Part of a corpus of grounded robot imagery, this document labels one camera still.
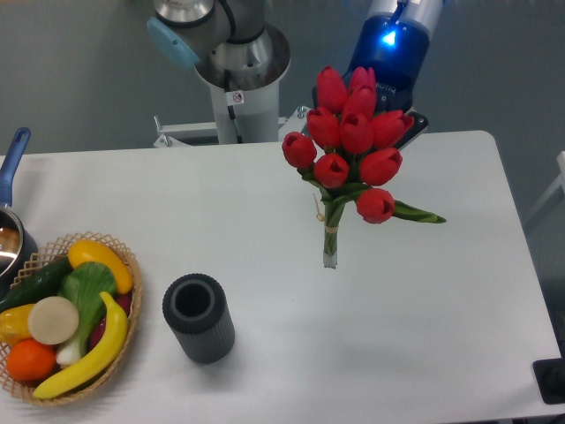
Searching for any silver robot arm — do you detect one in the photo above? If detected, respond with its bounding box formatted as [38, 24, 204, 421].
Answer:
[147, 1, 444, 148]

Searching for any orange fruit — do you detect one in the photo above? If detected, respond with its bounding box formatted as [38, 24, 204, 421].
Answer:
[6, 338, 56, 382]

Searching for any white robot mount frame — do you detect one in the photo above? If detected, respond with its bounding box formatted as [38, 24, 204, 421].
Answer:
[153, 105, 310, 148]

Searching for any grey ribbed vase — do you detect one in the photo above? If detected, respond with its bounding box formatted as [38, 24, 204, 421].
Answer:
[162, 273, 236, 364]

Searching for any beige round disc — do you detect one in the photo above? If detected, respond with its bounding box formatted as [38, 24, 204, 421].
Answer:
[27, 296, 79, 345]

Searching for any yellow banana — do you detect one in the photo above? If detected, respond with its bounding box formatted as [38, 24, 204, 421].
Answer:
[33, 291, 128, 400]

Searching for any yellow bell pepper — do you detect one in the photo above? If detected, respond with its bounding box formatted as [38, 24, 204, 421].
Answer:
[0, 304, 34, 345]

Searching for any green bok choy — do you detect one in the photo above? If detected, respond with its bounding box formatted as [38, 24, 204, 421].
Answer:
[56, 261, 117, 367]

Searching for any green cucumber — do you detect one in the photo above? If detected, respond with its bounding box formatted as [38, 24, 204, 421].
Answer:
[1, 257, 72, 312]

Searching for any red tulip bouquet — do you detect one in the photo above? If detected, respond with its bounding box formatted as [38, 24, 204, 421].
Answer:
[282, 67, 446, 269]

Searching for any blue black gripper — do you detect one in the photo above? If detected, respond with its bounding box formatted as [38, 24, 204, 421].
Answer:
[340, 0, 443, 150]

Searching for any blue handled saucepan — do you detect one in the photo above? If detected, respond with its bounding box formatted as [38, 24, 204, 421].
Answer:
[1, 127, 37, 299]

